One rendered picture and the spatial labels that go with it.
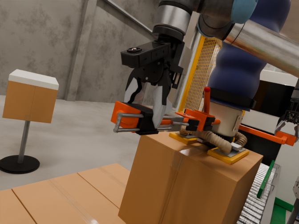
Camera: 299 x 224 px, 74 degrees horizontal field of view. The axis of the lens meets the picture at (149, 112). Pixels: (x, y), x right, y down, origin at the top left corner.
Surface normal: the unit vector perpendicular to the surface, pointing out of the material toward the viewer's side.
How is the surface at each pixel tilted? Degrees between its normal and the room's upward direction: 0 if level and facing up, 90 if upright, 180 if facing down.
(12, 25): 90
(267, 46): 110
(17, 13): 90
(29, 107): 90
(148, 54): 90
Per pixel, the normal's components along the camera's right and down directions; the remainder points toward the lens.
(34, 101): 0.46, 0.26
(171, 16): -0.12, 0.12
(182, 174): -0.59, -0.05
